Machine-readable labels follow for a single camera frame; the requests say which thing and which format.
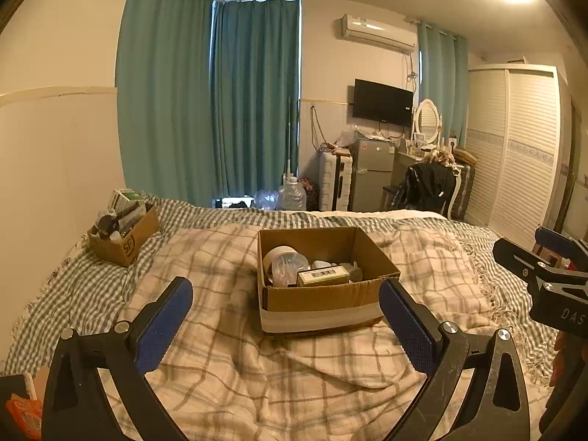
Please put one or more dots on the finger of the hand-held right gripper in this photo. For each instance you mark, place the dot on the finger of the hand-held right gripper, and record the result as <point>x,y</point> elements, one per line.
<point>558,243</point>
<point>517,259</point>

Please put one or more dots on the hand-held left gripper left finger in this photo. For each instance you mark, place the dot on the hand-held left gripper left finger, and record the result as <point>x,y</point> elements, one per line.
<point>163,330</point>

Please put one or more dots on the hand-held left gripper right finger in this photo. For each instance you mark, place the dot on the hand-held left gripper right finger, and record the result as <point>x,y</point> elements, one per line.
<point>406,330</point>

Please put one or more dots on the large cardboard box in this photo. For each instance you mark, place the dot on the large cardboard box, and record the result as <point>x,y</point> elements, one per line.
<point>321,303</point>

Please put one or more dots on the tan rectangular carton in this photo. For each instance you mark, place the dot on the tan rectangular carton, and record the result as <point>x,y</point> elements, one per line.
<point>324,277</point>

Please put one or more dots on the white tape roll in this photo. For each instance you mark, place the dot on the white tape roll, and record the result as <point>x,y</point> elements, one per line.
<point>278,253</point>

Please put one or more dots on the person's right hand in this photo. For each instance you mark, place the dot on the person's right hand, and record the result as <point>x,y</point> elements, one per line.
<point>559,360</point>

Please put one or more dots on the beige plaid blanket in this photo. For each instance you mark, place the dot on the beige plaid blanket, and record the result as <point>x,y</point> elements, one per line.
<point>220,285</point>

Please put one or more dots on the brown suitcase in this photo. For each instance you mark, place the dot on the brown suitcase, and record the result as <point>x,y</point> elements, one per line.
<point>465,190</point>

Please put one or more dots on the white chair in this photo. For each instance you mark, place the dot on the white chair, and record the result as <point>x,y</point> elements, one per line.
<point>455,193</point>

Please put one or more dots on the small brown cardboard box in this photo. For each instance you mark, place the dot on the small brown cardboard box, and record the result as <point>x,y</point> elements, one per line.
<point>126,243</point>

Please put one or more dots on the white louvred wardrobe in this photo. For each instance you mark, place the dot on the white louvred wardrobe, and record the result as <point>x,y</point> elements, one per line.
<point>510,156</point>

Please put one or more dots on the green checked bed sheet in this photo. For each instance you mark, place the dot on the green checked bed sheet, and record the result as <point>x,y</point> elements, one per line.
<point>69,294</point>

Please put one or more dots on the black jacket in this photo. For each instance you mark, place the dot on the black jacket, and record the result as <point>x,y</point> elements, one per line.
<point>425,188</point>

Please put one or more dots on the blond wig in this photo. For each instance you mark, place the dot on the blond wig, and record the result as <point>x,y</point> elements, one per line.
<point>441,158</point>

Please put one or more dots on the green and white carton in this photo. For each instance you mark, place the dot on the green and white carton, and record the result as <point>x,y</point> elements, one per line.
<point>126,197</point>

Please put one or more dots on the grey mini fridge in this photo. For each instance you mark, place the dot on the grey mini fridge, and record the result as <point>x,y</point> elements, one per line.
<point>372,174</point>

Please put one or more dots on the orange snack packet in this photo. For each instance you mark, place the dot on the orange snack packet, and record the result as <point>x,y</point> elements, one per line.
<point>25,415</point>

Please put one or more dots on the white ribbed suitcase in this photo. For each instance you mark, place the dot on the white ribbed suitcase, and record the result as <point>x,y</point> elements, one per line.
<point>333,183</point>

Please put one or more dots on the white oval mirror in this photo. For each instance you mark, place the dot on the white oval mirror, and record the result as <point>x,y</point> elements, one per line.
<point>427,119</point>

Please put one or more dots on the clear plastic bag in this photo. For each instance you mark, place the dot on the clear plastic bag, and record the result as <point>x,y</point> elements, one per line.
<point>266,200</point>

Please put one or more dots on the dark patterned bag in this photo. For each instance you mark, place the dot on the dark patterned bag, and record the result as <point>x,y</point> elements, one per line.
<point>308,195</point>

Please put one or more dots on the large clear water jug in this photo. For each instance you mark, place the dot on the large clear water jug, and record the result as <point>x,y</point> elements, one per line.
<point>291,196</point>

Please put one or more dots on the narrow teal curtain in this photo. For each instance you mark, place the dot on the narrow teal curtain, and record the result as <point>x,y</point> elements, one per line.
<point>441,82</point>

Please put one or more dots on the thin metal pole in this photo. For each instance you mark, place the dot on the thin metal pole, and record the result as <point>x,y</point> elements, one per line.
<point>289,138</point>

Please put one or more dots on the wide teal curtain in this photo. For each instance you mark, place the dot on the wide teal curtain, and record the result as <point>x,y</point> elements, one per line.
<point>165,92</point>

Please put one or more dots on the teal window curtain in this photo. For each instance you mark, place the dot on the teal window curtain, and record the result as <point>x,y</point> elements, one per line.
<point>255,96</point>

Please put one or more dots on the white air conditioner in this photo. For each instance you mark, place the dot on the white air conditioner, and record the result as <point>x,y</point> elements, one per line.
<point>376,32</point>

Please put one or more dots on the black wall television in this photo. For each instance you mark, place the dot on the black wall television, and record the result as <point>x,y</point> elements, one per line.
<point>382,101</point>

